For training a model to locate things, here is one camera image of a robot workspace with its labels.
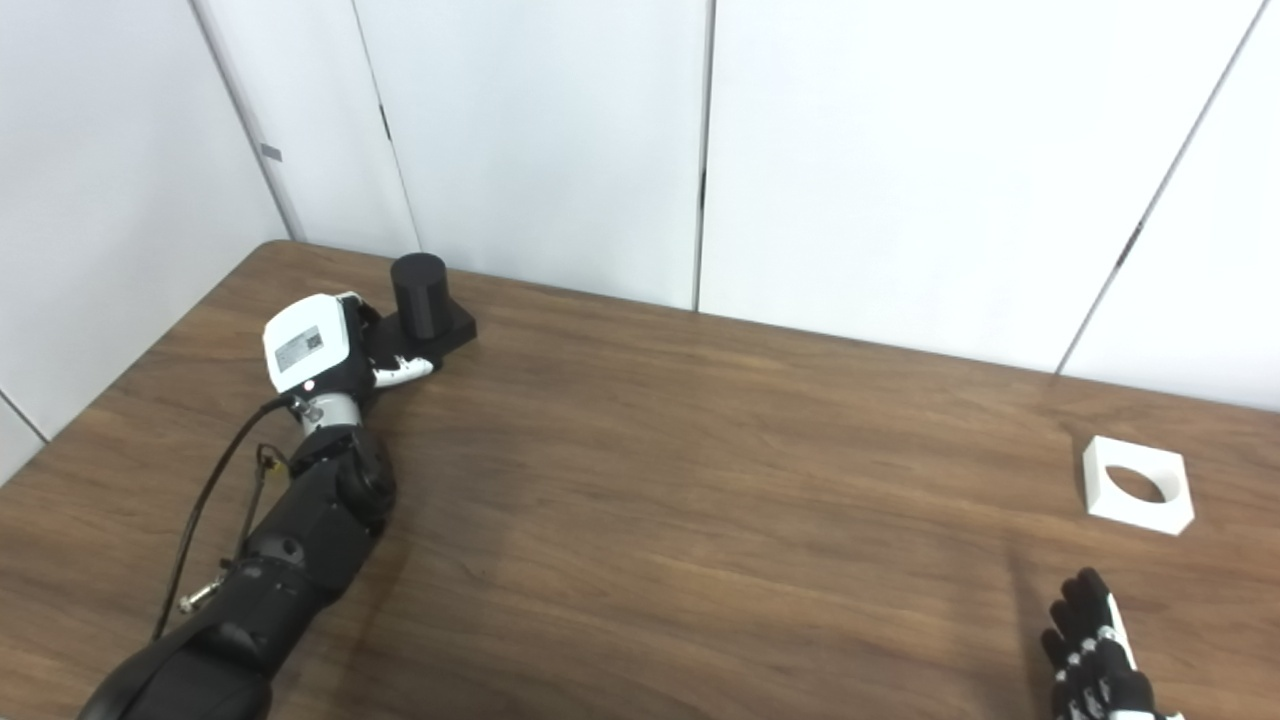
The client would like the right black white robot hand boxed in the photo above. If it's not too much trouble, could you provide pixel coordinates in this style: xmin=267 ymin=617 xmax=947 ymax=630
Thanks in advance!
xmin=1040 ymin=568 xmax=1181 ymax=720

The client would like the white square piece with hole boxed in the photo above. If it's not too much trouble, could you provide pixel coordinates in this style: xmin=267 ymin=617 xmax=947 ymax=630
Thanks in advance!
xmin=1082 ymin=435 xmax=1196 ymax=537

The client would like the black peg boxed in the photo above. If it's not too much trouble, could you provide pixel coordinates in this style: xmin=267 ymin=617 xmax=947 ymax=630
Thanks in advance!
xmin=365 ymin=253 xmax=478 ymax=373

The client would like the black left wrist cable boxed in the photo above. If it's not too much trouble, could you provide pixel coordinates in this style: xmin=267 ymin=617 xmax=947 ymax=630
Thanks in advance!
xmin=150 ymin=394 xmax=306 ymax=642

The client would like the thin left arm wire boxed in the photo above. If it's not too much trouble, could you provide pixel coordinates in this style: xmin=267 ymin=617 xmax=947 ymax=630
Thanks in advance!
xmin=230 ymin=444 xmax=291 ymax=573

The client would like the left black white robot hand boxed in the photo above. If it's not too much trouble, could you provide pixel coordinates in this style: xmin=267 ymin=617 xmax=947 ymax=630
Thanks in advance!
xmin=262 ymin=292 xmax=437 ymax=401

